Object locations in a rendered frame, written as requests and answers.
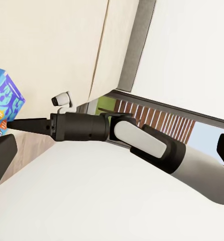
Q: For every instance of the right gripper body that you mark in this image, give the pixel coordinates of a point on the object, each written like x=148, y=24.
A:
x=72, y=127

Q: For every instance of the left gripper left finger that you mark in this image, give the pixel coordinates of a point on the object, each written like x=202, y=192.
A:
x=8, y=150

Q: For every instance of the board game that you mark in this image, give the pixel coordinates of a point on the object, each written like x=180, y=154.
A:
x=11, y=101

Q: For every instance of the bed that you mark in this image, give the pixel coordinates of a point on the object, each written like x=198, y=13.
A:
x=87, y=47

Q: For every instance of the door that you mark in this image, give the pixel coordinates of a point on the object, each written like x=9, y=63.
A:
x=195, y=129

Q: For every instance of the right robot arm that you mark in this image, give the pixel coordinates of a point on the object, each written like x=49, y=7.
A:
x=201, y=172

